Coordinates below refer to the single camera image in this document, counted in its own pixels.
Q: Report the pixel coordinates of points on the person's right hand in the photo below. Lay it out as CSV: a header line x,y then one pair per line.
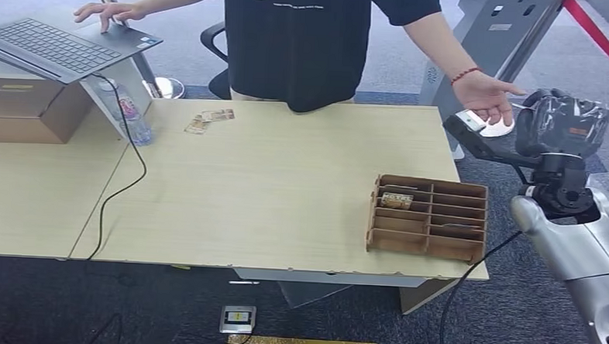
x,y
113,11

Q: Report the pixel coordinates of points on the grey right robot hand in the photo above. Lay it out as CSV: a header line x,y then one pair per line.
x,y
563,125

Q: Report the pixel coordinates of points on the person's left hand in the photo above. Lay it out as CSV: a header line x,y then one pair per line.
x,y
485,96

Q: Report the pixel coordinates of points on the brown wooden card organizer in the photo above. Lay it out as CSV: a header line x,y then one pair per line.
x,y
450,246

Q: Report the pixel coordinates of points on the person's left forearm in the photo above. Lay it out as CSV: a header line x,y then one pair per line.
x,y
436,43

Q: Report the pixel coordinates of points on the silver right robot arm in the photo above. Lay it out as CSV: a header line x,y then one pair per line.
x,y
579,244

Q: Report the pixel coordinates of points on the hotel print card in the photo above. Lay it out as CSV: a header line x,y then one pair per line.
x,y
396,201

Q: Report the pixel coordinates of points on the person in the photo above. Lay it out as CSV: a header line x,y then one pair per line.
x,y
294,47

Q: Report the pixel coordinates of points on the grey open laptop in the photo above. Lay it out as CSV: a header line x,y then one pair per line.
x,y
58,47

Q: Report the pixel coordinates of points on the red barrier belt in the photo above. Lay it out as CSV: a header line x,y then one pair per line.
x,y
598,37

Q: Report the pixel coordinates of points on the clear plastic water bottle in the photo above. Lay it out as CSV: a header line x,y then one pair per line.
x,y
130,114

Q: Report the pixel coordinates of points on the black office chair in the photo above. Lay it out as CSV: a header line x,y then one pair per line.
x,y
218,85

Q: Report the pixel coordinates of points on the brown cardboard box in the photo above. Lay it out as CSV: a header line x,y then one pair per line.
x,y
24,110

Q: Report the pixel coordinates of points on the grey desk underframe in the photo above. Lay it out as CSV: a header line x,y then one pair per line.
x,y
309,289

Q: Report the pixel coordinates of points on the silver floor socket box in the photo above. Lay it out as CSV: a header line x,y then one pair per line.
x,y
237,319

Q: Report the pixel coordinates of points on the chrome stanchion post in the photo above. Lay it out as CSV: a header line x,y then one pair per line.
x,y
167,88
499,130

